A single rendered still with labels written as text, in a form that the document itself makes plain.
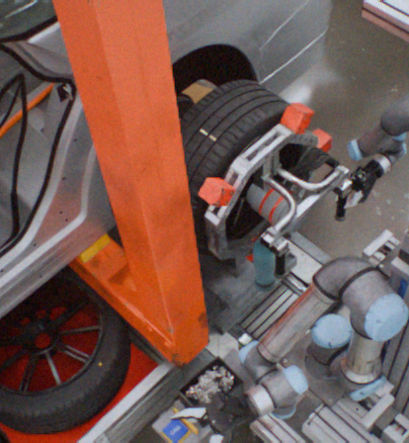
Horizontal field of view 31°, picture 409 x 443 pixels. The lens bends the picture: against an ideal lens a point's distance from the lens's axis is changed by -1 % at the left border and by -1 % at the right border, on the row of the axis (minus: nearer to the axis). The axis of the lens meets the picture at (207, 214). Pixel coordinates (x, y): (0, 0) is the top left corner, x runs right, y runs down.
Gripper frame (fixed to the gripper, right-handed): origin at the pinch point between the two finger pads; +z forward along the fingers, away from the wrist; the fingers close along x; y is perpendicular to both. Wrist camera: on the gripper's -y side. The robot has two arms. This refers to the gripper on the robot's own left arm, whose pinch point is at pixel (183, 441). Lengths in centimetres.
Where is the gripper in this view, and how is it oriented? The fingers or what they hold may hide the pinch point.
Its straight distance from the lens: 189.8
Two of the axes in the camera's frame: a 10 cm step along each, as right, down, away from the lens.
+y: 1.3, 6.6, 7.4
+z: -8.7, 4.4, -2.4
